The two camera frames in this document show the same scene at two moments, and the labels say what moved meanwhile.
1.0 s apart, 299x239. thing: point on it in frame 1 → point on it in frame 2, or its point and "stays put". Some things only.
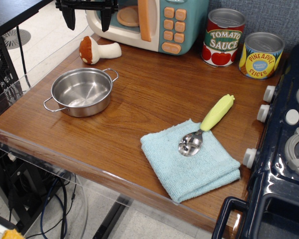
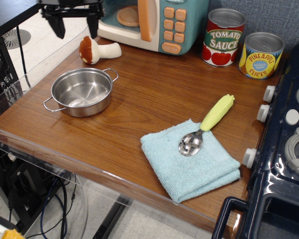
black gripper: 104,6 → 92,8
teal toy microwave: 172,27 stays put
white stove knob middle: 262,112 stays put
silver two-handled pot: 81,92 stays put
